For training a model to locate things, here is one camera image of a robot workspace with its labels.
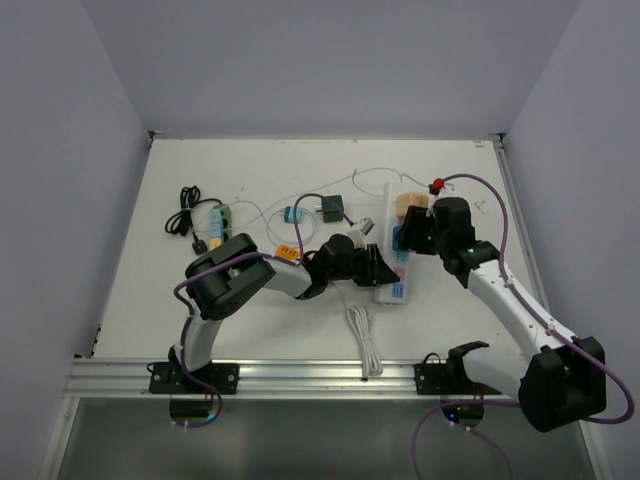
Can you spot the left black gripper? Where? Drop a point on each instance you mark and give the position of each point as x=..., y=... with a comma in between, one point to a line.
x=375, y=272

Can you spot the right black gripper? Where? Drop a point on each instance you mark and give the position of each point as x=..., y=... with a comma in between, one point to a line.
x=417, y=218

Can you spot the white power strip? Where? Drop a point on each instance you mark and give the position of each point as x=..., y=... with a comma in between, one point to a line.
x=393, y=293

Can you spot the blue cube plug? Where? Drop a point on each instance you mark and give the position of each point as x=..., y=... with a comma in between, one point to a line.
x=396, y=236

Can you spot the wooden beige cube plug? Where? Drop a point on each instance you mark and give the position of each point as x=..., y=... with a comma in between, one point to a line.
x=408, y=199

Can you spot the dark green dragon charger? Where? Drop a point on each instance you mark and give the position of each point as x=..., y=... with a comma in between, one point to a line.
x=331, y=209

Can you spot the orange power strip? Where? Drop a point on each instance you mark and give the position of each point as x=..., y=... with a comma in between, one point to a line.
x=288, y=253

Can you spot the teal cube plug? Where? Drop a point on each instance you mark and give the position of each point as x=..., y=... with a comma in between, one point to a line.
x=291, y=214

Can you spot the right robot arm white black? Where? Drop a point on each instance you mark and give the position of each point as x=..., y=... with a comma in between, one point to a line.
x=557, y=379

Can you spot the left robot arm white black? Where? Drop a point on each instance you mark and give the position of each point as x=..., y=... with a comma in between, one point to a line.
x=220, y=282

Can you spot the green power strip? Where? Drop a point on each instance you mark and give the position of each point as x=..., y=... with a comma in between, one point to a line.
x=227, y=220

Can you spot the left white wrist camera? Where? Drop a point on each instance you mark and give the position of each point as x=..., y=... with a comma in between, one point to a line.
x=359, y=231

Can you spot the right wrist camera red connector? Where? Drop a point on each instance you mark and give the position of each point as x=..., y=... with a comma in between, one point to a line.
x=439, y=186

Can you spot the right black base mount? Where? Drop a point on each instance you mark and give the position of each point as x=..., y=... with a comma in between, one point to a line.
x=435, y=376

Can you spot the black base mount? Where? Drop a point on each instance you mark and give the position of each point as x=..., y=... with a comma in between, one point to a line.
x=200, y=377
x=435, y=376

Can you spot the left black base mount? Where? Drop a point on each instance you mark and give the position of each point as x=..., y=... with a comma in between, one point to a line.
x=200, y=377

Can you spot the aluminium front rail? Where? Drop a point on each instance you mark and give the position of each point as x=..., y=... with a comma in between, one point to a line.
x=268, y=380

